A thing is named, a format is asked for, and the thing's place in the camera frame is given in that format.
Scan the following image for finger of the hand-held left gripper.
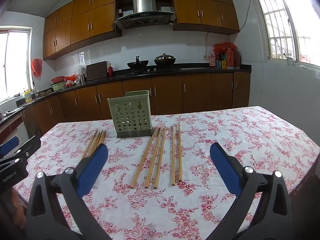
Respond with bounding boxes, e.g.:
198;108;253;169
0;136;42;167
0;137;20;156

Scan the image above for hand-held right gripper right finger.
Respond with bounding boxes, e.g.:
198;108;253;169
207;143;293;240

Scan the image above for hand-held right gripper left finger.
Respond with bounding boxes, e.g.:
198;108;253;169
25;144;113;240

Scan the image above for green perforated utensil holder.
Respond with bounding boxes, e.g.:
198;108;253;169
107;90;153;139

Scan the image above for person's left hand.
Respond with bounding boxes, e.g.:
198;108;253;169
11;190;27;230

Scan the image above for red floral tablecloth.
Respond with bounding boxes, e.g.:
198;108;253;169
12;106;320;240

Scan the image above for green basin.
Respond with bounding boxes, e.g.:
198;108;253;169
51;81;67;92

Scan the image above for crumpled red bags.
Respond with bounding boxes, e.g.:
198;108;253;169
64;75;77;87

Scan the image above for red plastic bag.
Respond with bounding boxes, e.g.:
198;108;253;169
31;59;43;78

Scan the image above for brown base cabinets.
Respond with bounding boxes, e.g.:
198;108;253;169
21;71;251;135

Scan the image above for dark cutting board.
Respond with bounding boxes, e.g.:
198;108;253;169
86;61;108;81

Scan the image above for black kitchen countertop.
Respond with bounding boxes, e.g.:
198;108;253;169
0;64;252;122

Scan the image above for red thermos bottle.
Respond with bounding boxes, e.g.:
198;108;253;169
226;48;235;69

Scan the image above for gas stove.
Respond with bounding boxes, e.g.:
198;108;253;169
125;67;181;77

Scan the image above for wok with glass lid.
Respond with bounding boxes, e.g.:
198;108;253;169
153;53;176;67

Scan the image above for barred window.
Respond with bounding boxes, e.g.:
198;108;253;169
247;0;320;71

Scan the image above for steel range hood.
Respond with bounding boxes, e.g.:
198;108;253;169
114;0;177;29

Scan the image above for window with white frame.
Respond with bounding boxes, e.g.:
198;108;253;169
0;26;33;103

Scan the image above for black wok with handle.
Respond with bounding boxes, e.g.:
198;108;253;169
127;56;149;71

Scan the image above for brown wall cabinet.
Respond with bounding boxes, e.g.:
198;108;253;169
172;0;240;34
43;0;122;60

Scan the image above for wall power cable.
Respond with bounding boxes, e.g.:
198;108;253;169
238;0;252;31

